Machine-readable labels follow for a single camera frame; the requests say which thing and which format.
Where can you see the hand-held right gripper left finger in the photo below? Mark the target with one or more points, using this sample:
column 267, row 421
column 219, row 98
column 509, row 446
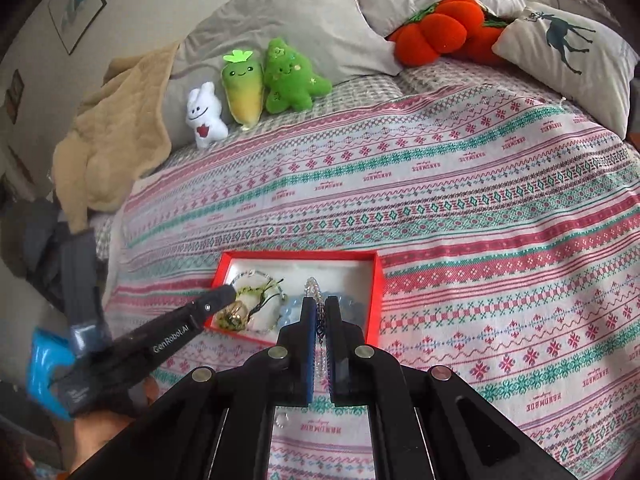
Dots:
column 307, row 350

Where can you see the deer print pillow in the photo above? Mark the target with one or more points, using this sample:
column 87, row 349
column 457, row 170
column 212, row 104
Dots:
column 565, row 55

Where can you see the green yellow carrot plush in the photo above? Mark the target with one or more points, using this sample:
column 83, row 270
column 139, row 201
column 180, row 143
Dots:
column 242, row 90

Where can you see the grey pillow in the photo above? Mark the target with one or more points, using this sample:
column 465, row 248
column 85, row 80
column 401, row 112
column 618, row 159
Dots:
column 300, row 20

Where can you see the framed wall picture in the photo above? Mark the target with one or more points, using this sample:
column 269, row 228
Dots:
column 75, row 5

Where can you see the white bunny plush toy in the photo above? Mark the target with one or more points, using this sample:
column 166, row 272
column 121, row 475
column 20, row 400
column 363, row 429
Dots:
column 205, row 117

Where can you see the beige quilted blanket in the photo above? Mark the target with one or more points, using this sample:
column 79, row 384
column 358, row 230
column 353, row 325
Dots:
column 115, row 125

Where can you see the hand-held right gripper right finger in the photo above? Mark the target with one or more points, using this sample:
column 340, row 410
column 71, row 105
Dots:
column 336, row 350

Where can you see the orange plush toy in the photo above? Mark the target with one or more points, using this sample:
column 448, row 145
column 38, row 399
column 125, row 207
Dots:
column 440, row 30

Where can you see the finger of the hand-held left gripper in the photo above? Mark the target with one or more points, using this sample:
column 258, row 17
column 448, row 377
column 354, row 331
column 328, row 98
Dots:
column 212, row 305

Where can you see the small wall frame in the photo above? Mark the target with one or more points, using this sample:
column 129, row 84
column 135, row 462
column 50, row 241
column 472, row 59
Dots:
column 15, row 92

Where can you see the patterned red green bedspread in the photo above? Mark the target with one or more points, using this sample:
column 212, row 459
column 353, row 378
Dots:
column 450, row 210

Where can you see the person's left hand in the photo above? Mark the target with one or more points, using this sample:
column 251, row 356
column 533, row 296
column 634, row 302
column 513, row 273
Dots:
column 100, row 430

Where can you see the dark grey clothing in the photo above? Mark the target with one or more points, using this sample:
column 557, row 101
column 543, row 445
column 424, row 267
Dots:
column 80, row 280

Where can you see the red jewelry box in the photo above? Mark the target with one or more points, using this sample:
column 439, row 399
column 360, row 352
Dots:
column 377, row 305

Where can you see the green tree plush toy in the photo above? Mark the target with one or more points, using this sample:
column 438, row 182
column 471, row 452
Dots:
column 290, row 80

